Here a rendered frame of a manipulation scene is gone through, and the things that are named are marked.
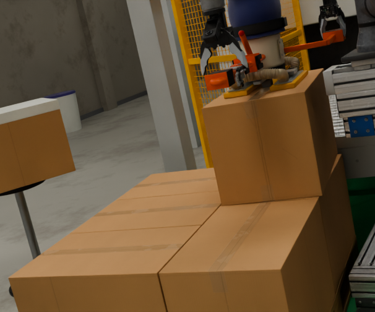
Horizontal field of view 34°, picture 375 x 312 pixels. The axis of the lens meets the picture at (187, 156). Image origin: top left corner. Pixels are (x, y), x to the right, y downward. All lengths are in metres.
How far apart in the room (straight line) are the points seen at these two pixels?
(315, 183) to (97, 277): 0.87
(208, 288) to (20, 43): 8.36
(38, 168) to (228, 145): 1.32
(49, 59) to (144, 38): 6.57
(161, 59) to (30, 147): 1.06
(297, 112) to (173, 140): 1.79
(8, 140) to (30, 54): 6.84
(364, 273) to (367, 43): 0.85
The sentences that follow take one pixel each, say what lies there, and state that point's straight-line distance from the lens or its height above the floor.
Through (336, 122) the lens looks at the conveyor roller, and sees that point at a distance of 3.53.
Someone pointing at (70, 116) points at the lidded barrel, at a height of 0.25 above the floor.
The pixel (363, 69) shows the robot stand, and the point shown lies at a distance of 2.27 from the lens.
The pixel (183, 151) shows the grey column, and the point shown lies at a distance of 3.94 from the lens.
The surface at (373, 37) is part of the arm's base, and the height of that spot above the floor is 1.08.
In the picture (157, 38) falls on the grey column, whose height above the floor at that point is 1.21.
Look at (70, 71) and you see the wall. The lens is 10.75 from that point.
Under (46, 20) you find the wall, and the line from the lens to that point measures 10.55.
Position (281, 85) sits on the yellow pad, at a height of 0.96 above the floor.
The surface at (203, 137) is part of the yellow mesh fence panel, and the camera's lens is 4.46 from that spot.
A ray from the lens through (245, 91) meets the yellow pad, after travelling 2.42.
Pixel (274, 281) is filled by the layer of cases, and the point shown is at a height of 0.50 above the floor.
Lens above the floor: 1.28
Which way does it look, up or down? 12 degrees down
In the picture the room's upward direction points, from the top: 12 degrees counter-clockwise
